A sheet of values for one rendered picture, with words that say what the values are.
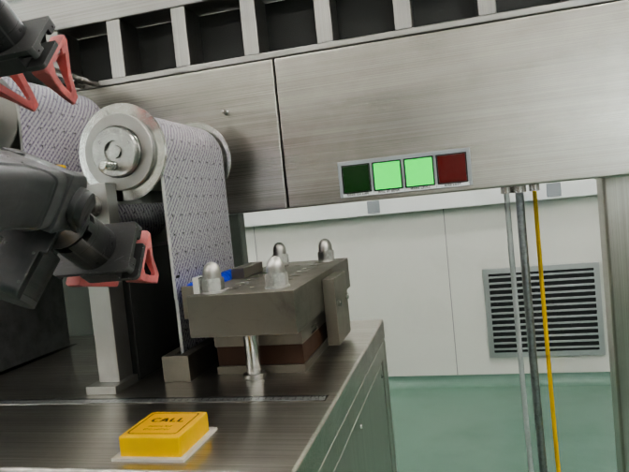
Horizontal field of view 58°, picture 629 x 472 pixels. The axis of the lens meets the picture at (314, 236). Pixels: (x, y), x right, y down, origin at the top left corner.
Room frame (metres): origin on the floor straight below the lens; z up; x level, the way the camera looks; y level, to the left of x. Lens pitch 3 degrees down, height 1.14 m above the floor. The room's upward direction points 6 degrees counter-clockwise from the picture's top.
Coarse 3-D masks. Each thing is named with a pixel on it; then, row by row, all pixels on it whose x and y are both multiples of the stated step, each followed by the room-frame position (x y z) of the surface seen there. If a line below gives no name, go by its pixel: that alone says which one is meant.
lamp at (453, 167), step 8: (440, 160) 1.07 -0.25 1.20; (448, 160) 1.07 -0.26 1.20; (456, 160) 1.06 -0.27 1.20; (464, 160) 1.06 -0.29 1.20; (440, 168) 1.07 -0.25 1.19; (448, 168) 1.07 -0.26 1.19; (456, 168) 1.06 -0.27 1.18; (464, 168) 1.06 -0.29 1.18; (440, 176) 1.07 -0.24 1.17; (448, 176) 1.07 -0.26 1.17; (456, 176) 1.06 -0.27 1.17; (464, 176) 1.06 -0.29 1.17
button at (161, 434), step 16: (160, 416) 0.63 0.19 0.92; (176, 416) 0.63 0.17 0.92; (192, 416) 0.62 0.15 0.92; (128, 432) 0.59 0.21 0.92; (144, 432) 0.59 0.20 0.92; (160, 432) 0.58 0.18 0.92; (176, 432) 0.58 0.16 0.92; (192, 432) 0.59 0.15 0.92; (128, 448) 0.58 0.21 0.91; (144, 448) 0.58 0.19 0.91; (160, 448) 0.57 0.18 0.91; (176, 448) 0.57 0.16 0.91
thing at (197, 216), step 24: (168, 192) 0.87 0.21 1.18; (192, 192) 0.95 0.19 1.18; (216, 192) 1.05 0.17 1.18; (168, 216) 0.87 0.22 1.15; (192, 216) 0.94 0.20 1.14; (216, 216) 1.04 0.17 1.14; (168, 240) 0.86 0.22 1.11; (192, 240) 0.93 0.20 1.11; (216, 240) 1.03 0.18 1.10; (192, 264) 0.92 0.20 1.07
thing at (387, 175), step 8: (376, 168) 1.10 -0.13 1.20; (384, 168) 1.10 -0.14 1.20; (392, 168) 1.09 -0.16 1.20; (376, 176) 1.10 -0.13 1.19; (384, 176) 1.10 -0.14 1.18; (392, 176) 1.09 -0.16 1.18; (400, 176) 1.09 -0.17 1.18; (376, 184) 1.10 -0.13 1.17; (384, 184) 1.10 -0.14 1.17; (392, 184) 1.09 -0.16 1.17; (400, 184) 1.09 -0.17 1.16
